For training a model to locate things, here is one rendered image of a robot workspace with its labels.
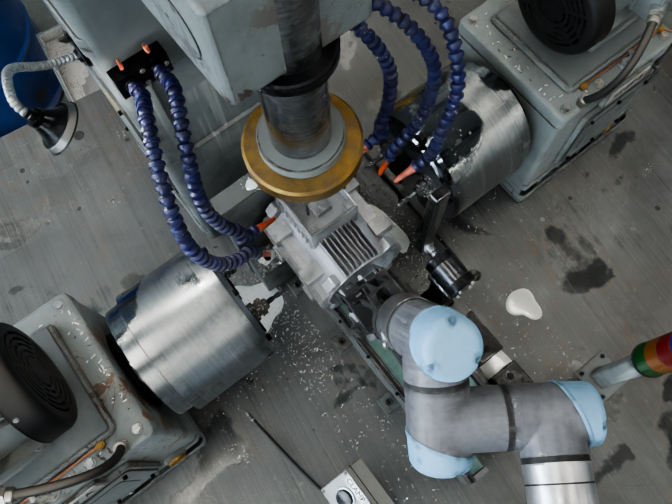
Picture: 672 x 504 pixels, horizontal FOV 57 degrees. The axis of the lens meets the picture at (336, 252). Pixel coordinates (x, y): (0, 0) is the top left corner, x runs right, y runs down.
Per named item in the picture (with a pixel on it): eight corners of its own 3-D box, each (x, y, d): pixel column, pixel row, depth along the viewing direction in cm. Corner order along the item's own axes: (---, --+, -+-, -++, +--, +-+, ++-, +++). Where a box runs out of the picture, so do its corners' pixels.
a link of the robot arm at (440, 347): (424, 397, 65) (419, 318, 64) (387, 369, 76) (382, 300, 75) (491, 385, 67) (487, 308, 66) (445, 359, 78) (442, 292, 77)
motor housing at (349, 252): (267, 243, 130) (253, 208, 112) (340, 193, 133) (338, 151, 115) (324, 319, 124) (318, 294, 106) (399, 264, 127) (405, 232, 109)
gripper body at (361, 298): (372, 261, 91) (404, 272, 80) (403, 307, 93) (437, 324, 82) (331, 292, 90) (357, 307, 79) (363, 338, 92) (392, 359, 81)
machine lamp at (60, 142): (14, 93, 88) (-39, 36, 76) (83, 51, 90) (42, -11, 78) (77, 185, 83) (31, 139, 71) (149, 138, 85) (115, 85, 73)
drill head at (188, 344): (77, 362, 124) (11, 338, 100) (228, 254, 130) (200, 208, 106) (143, 467, 117) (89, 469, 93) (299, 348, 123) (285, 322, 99)
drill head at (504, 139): (341, 174, 135) (338, 113, 111) (483, 73, 142) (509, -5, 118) (415, 260, 128) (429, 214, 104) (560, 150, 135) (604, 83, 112)
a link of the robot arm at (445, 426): (511, 479, 69) (507, 383, 68) (410, 485, 69) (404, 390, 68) (495, 448, 77) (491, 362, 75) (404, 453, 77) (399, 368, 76)
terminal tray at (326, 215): (275, 204, 116) (270, 187, 109) (321, 172, 118) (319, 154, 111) (312, 252, 113) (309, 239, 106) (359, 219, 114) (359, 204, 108)
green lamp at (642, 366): (625, 356, 109) (635, 352, 105) (649, 336, 110) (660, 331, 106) (650, 384, 108) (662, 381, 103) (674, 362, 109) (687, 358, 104)
